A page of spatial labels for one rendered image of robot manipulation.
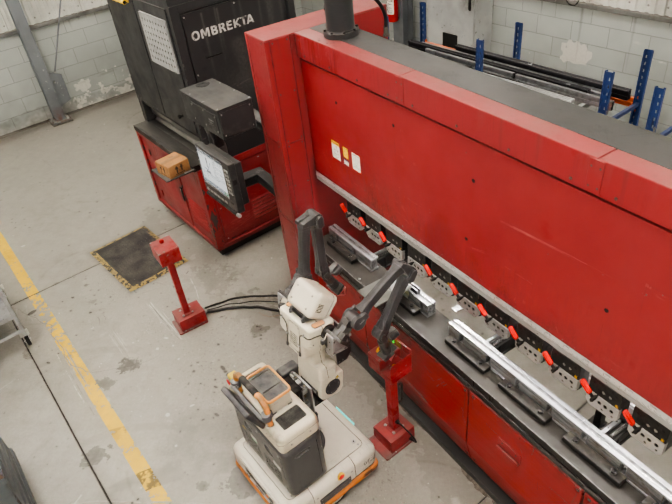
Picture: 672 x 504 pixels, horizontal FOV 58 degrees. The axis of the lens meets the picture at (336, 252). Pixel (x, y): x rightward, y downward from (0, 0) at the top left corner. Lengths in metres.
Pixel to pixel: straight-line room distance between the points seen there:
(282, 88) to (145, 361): 2.44
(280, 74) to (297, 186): 0.75
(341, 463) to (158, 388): 1.67
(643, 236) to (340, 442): 2.22
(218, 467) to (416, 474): 1.26
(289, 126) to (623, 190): 2.18
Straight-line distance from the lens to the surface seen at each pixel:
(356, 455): 3.71
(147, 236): 6.33
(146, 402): 4.69
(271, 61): 3.59
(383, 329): 3.20
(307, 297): 3.04
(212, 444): 4.29
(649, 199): 2.15
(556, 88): 4.90
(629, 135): 2.37
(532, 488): 3.43
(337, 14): 3.39
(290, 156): 3.85
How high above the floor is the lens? 3.35
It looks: 37 degrees down
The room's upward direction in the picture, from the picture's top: 7 degrees counter-clockwise
